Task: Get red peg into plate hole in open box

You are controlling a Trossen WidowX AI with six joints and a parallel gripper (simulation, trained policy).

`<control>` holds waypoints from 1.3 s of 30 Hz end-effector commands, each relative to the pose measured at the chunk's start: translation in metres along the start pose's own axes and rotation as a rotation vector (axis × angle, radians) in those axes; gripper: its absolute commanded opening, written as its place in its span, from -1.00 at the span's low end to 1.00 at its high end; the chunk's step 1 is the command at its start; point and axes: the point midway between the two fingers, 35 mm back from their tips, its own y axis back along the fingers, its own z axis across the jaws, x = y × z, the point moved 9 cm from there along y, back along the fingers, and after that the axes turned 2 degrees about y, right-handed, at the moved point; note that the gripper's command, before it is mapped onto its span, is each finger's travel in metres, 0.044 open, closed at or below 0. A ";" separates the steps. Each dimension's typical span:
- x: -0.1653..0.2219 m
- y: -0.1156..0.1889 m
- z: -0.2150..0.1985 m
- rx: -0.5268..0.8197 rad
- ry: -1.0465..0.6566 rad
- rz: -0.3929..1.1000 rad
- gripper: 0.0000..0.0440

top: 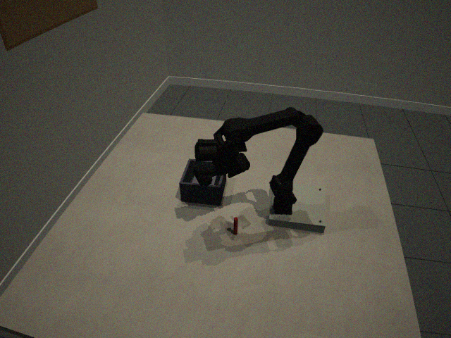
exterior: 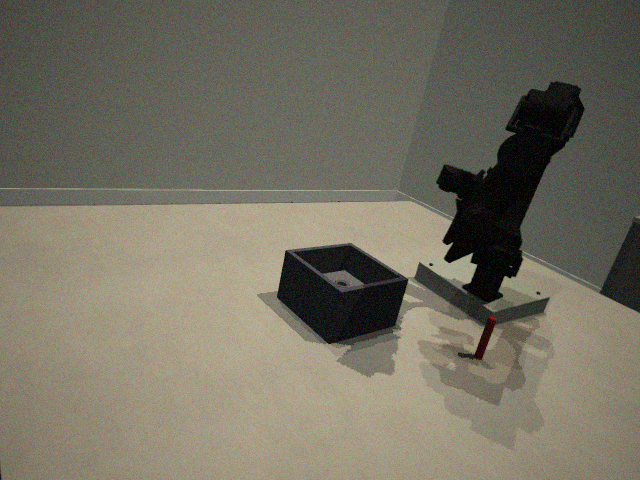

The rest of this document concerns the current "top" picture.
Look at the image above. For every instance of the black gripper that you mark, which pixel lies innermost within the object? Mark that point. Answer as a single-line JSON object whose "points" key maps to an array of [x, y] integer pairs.
{"points": [[204, 176]]}

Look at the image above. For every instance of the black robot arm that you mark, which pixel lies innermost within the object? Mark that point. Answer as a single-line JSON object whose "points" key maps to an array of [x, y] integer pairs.
{"points": [[239, 130]]}

